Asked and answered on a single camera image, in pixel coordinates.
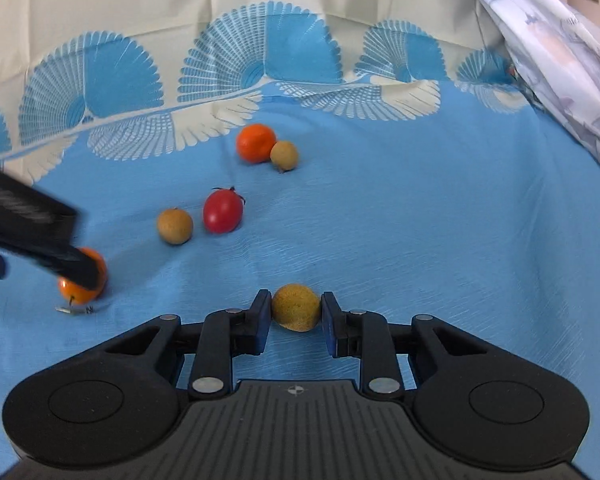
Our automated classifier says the longan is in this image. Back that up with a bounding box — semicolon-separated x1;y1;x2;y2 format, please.
272;284;321;333
156;208;194;245
270;140;299;172

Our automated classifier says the orange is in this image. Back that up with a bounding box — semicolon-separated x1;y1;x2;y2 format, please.
57;247;109;306

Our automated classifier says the red cherry tomato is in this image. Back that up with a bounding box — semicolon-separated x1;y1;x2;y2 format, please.
202;188;245;234

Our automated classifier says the orange top small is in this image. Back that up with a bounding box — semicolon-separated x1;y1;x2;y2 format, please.
236;124;277;164

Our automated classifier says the small dark stem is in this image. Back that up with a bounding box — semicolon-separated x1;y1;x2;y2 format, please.
55;304;108;315

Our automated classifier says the blue fan-pattern sheet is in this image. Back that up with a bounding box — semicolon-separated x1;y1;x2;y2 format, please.
0;0;600;479

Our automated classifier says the grey patterned blanket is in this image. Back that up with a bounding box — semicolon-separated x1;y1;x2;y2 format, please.
480;0;600;163

